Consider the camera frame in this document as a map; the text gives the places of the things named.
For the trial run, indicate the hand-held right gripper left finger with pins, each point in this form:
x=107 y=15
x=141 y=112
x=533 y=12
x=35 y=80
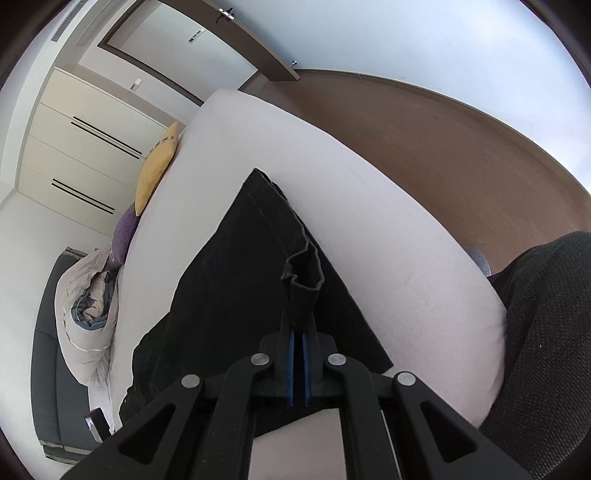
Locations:
x=290 y=369

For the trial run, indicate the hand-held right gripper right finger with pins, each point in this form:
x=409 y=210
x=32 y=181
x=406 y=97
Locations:
x=307 y=369

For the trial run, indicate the black pants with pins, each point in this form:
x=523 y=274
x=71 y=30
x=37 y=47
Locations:
x=258 y=286

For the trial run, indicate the white bed mattress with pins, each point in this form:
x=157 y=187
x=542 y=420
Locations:
x=369 y=240

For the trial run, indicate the small dark bedside object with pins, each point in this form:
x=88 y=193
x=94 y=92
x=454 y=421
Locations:
x=98 y=420

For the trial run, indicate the beige grey duvet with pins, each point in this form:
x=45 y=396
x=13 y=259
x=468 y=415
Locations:
x=87 y=318

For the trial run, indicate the purple pillow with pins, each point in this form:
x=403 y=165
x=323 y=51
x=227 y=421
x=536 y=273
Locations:
x=123 y=233

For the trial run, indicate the yellow pillow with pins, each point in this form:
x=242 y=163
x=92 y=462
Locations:
x=154 y=171

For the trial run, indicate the dark grey headboard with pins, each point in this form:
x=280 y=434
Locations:
x=48 y=360

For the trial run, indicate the person's dark trouser leg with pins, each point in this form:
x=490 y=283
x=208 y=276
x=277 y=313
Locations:
x=549 y=350

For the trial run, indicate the cream wardrobe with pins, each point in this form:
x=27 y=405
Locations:
x=83 y=138

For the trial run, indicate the air conditioner vent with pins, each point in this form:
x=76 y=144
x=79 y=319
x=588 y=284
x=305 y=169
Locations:
x=69 y=19

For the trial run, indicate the white wall switch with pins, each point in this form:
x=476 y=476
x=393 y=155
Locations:
x=136 y=84

